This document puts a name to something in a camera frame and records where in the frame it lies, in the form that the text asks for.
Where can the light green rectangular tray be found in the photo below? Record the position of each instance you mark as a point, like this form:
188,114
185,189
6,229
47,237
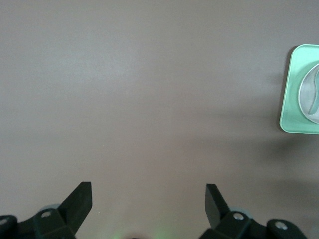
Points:
289,99

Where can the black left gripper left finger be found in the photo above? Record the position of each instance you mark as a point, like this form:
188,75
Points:
62,219

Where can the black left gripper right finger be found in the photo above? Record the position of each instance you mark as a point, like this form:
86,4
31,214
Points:
231,224

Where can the round beige plate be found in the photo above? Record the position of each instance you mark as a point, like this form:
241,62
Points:
305,94

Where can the brown table cover mat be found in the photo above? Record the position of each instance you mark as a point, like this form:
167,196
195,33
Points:
124,99

